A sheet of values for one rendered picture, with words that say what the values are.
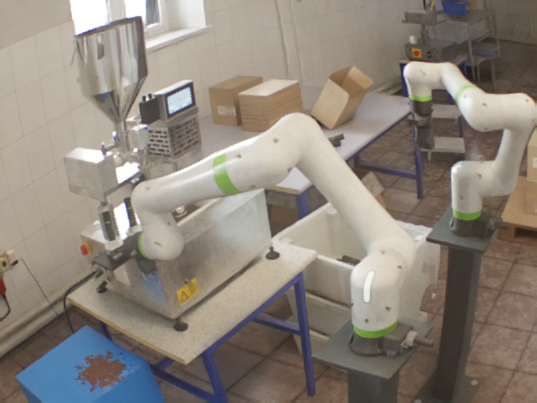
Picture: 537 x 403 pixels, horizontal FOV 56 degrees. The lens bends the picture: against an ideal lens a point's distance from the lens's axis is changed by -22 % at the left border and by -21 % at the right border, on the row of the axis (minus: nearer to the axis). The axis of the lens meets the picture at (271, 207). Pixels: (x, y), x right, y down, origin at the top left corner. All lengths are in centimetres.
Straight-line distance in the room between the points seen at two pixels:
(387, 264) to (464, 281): 76
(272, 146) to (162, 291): 77
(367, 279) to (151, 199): 62
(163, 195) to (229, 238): 61
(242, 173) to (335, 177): 25
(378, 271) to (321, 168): 30
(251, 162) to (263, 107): 223
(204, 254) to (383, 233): 75
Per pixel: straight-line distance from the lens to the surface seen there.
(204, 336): 206
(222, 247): 221
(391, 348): 159
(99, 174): 207
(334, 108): 360
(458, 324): 236
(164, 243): 174
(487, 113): 172
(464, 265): 220
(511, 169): 201
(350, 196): 160
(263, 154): 144
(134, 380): 224
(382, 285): 148
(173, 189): 164
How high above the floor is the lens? 198
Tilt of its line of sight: 26 degrees down
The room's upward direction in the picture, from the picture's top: 8 degrees counter-clockwise
